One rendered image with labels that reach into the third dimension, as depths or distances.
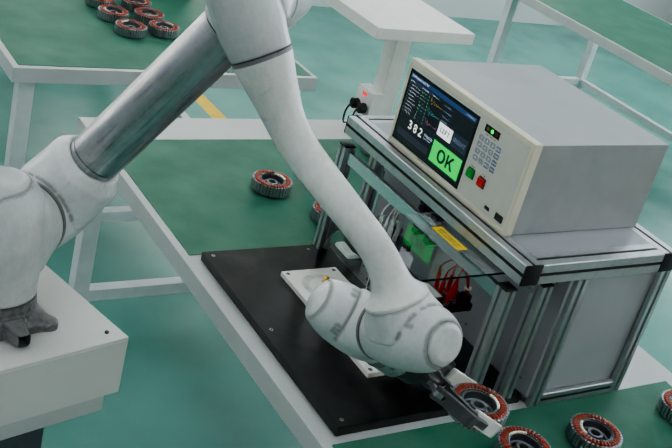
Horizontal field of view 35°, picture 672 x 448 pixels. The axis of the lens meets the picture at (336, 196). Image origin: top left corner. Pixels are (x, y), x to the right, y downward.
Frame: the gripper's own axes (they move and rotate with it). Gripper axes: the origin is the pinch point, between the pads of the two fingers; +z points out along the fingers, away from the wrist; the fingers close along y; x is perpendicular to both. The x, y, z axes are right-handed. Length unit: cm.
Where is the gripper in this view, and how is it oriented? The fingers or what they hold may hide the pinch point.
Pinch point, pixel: (477, 405)
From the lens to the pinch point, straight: 197.4
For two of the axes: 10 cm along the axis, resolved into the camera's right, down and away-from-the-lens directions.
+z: 7.0, 5.3, 4.9
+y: 2.3, 4.7, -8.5
